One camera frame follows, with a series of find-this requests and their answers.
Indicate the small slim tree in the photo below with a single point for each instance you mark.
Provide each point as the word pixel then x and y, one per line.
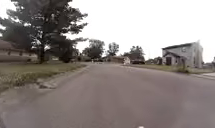
pixel 112 48

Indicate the round-crowned tree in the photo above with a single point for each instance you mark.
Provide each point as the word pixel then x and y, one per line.
pixel 11 33

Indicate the grass lawn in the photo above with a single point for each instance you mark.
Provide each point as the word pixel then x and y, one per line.
pixel 21 71

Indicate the tall dark tree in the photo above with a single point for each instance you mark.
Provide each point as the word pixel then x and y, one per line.
pixel 45 23

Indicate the grey asphalt road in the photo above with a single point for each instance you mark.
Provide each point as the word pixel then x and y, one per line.
pixel 128 100

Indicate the grass verge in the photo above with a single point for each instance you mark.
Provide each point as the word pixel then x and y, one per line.
pixel 155 67

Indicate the broad low tree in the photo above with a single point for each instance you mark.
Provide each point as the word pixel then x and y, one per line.
pixel 136 53

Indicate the round dark tree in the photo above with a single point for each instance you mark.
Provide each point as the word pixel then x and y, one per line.
pixel 94 49

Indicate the pale concrete driveway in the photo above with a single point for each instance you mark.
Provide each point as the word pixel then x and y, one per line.
pixel 210 76

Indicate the concrete kerb strip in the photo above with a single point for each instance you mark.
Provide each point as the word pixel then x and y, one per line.
pixel 48 83

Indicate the low house with white garage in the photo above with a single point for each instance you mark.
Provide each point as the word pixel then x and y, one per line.
pixel 119 59

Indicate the dark vehicle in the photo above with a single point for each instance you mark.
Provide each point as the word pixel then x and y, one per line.
pixel 137 61

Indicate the low brown-roofed house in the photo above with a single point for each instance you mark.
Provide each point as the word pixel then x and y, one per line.
pixel 8 54

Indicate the grey two-storey house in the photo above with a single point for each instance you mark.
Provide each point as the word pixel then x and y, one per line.
pixel 185 53

